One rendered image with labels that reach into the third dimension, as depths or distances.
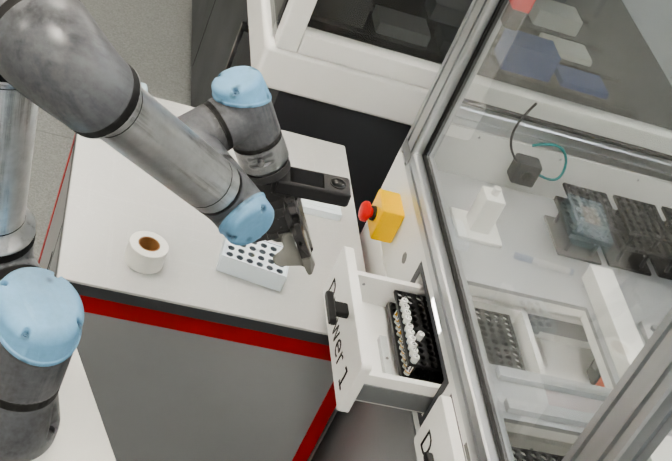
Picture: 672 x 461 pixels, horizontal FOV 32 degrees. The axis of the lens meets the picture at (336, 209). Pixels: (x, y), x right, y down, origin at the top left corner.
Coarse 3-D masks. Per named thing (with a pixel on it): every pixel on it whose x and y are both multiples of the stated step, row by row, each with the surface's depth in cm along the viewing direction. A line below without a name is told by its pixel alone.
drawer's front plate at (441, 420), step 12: (444, 396) 181; (432, 408) 183; (444, 408) 179; (432, 420) 182; (444, 420) 178; (420, 432) 186; (432, 432) 181; (444, 432) 177; (456, 432) 176; (432, 444) 180; (444, 444) 176; (456, 444) 174; (420, 456) 183; (444, 456) 175; (456, 456) 172
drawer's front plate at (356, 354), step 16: (352, 256) 201; (336, 272) 203; (352, 272) 197; (336, 288) 201; (352, 288) 194; (352, 304) 191; (352, 320) 189; (352, 336) 187; (336, 352) 193; (352, 352) 186; (368, 352) 183; (336, 368) 191; (352, 368) 184; (368, 368) 181; (336, 384) 190; (352, 384) 182; (336, 400) 188; (352, 400) 185
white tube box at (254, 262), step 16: (224, 240) 215; (224, 256) 210; (240, 256) 212; (256, 256) 213; (272, 256) 216; (224, 272) 212; (240, 272) 211; (256, 272) 211; (272, 272) 211; (272, 288) 213
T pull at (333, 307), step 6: (330, 294) 193; (330, 300) 192; (330, 306) 191; (336, 306) 192; (342, 306) 192; (330, 312) 190; (336, 312) 191; (342, 312) 191; (348, 312) 192; (330, 318) 189; (336, 318) 189; (330, 324) 189
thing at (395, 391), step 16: (368, 288) 205; (384, 288) 206; (400, 288) 206; (416, 288) 206; (368, 304) 207; (384, 304) 208; (368, 320) 204; (384, 320) 205; (368, 336) 200; (368, 384) 185; (384, 384) 186; (400, 384) 186; (416, 384) 186; (432, 384) 188; (368, 400) 187; (384, 400) 188; (400, 400) 188; (416, 400) 188
